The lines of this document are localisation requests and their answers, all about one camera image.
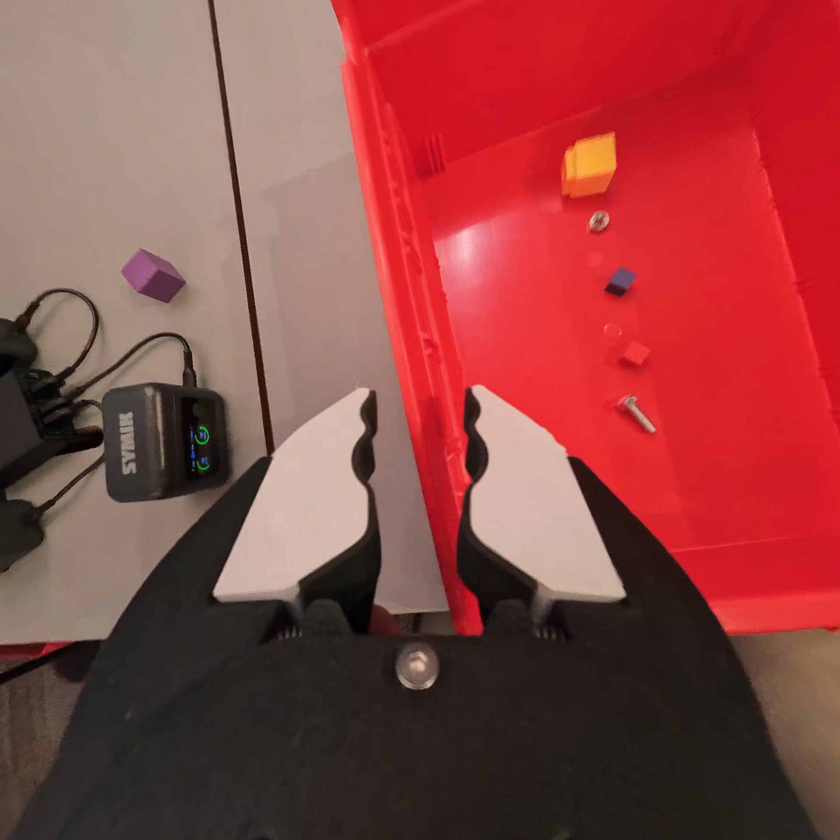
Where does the black electronic device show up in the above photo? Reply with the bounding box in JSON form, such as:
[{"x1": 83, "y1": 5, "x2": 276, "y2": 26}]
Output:
[{"x1": 0, "y1": 318, "x2": 106, "y2": 488}]

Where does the red plastic bin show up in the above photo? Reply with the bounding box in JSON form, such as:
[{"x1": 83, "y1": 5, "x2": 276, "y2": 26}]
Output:
[{"x1": 328, "y1": 0, "x2": 840, "y2": 636}]

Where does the black charger cable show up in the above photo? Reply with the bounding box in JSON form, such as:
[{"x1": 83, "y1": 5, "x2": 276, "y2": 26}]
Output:
[
  {"x1": 62, "y1": 332, "x2": 198, "y2": 403},
  {"x1": 18, "y1": 289, "x2": 101, "y2": 383},
  {"x1": 26, "y1": 456, "x2": 107, "y2": 526}
]

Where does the black power adapter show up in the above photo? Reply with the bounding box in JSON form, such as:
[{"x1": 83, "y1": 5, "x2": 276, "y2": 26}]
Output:
[{"x1": 0, "y1": 499, "x2": 47, "y2": 573}]

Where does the metal screw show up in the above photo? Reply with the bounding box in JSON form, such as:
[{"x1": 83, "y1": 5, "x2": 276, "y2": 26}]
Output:
[{"x1": 615, "y1": 394, "x2": 658, "y2": 435}]

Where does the purple cube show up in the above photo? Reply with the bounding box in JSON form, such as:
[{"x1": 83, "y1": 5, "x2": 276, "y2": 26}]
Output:
[{"x1": 121, "y1": 248, "x2": 186, "y2": 304}]

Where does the orange plastic block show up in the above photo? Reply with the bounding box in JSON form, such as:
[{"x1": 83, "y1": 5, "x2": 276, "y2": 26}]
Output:
[{"x1": 561, "y1": 131, "x2": 618, "y2": 199}]

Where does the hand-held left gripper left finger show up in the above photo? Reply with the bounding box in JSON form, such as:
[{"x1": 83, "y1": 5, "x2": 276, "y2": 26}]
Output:
[{"x1": 211, "y1": 387, "x2": 383, "y2": 636}]

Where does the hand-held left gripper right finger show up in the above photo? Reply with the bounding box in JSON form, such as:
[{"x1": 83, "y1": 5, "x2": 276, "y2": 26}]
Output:
[{"x1": 456, "y1": 385, "x2": 627, "y2": 636}]

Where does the black battery charger with display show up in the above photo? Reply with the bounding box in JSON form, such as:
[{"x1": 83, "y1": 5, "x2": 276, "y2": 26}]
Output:
[{"x1": 101, "y1": 382, "x2": 228, "y2": 504}]

